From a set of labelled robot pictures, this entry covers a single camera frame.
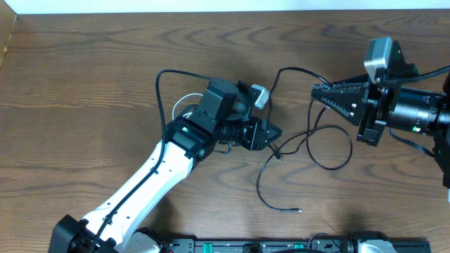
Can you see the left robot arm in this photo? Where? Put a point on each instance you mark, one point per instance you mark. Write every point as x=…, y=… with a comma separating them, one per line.
x=223, y=115

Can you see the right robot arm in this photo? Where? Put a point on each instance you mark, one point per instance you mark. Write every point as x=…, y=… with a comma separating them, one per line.
x=420, y=112

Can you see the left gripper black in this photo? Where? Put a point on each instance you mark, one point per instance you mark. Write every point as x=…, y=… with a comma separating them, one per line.
x=254, y=133

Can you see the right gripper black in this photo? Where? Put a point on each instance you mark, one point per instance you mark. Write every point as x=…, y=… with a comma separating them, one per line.
x=349, y=99

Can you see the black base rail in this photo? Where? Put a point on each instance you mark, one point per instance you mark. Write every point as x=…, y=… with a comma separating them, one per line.
x=360, y=242

